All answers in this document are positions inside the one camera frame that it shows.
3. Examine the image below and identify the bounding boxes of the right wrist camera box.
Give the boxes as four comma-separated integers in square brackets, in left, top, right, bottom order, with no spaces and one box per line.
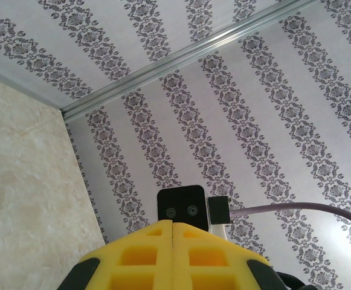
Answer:
[156,184,212,234]

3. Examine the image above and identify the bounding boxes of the aluminium corner post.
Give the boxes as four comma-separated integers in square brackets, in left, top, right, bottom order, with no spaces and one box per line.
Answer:
[60,0,317,123]

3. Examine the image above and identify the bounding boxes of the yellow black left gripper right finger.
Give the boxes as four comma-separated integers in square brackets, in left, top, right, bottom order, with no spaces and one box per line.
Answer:
[172,222,288,290]

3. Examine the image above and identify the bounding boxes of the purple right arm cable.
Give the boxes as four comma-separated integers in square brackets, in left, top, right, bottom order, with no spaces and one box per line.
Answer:
[208,195,351,230]

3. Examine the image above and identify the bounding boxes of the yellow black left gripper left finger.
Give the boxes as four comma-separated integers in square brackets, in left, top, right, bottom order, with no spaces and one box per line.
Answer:
[59,219,175,290]

